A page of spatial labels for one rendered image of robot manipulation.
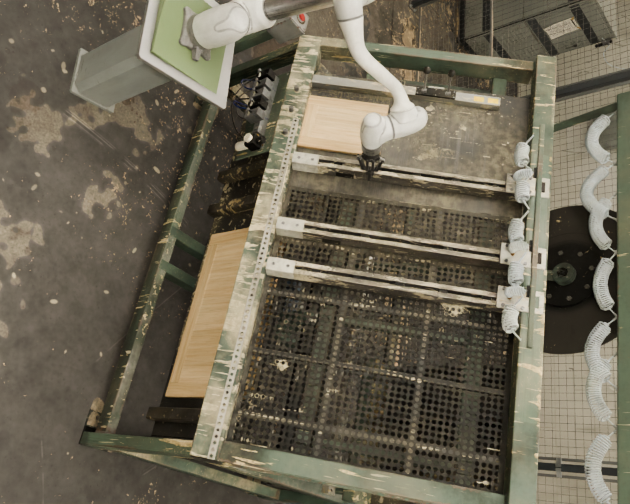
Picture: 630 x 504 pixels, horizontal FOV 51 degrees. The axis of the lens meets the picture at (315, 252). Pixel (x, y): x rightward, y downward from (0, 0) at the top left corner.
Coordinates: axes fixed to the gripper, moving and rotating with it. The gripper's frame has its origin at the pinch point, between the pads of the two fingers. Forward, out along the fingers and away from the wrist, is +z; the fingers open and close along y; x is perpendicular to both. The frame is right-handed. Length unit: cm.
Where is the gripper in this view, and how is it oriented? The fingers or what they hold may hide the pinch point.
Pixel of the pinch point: (369, 174)
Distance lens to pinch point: 309.9
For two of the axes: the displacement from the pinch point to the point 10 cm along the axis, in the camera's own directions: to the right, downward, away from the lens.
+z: 0.4, 4.4, 9.0
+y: 9.8, 1.5, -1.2
